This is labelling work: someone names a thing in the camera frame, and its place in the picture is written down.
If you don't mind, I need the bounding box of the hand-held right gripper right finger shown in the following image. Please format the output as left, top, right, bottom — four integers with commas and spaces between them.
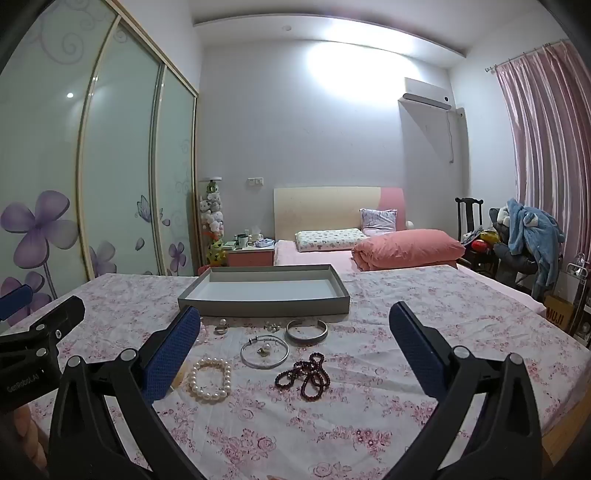
389, 302, 561, 480

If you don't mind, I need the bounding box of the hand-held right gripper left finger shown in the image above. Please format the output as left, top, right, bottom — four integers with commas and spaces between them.
48, 305, 218, 480

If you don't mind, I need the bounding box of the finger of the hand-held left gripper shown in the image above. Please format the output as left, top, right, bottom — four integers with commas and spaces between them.
0, 284, 34, 322
0, 295, 86, 358

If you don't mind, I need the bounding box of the white pearl bracelet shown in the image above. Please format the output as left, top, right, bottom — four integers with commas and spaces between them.
187, 357, 233, 401

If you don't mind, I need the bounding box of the thin silver bangle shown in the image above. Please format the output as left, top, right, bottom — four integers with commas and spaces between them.
239, 336, 291, 369

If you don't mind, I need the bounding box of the dark red bead necklace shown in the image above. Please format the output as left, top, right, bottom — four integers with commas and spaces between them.
274, 352, 331, 401

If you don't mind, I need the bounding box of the wide silver cuff bangle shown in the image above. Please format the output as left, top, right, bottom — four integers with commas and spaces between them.
285, 318, 329, 344

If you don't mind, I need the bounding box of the grey cardboard tray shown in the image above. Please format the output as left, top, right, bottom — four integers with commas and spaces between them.
178, 264, 352, 318

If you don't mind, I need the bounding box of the person's left hand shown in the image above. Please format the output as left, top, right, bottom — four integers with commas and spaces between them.
11, 406, 49, 469

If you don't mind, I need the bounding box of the pink floral cloth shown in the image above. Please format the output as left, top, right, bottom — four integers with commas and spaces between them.
0, 272, 583, 480

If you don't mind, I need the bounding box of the pink folded quilt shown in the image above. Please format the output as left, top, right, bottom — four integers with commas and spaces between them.
352, 229, 466, 272

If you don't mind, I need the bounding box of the pink and white nightstand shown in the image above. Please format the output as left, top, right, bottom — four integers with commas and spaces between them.
225, 244, 277, 267

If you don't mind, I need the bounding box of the small lilac pillow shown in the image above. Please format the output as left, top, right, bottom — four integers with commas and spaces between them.
359, 209, 398, 235

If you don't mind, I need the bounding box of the pink bed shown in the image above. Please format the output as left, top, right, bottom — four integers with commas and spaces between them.
272, 237, 548, 319

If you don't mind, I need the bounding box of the white floral pillow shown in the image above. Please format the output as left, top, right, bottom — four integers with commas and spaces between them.
295, 228, 366, 254

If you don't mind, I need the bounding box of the dark wooden chair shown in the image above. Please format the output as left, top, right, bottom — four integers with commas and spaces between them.
455, 197, 499, 278

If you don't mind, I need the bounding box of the column of plush toys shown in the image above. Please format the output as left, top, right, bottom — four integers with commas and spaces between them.
199, 178, 228, 267

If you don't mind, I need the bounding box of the grey stuffed toy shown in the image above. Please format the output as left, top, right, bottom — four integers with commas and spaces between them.
488, 207, 513, 245

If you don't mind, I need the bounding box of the sliding door wardrobe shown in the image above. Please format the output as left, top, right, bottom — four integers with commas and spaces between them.
0, 0, 200, 324

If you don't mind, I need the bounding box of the cream and pink headboard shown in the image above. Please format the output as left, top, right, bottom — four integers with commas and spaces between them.
273, 186, 407, 241

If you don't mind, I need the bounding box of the pink curtain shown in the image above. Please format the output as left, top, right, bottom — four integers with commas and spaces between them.
495, 39, 591, 287

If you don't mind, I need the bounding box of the white air conditioner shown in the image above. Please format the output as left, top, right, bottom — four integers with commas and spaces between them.
399, 78, 452, 112

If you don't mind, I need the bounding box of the metal curtain rod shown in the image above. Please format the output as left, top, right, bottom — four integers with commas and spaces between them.
485, 37, 573, 73

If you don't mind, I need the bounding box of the metal wire rack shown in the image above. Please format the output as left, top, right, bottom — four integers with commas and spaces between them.
566, 254, 591, 342

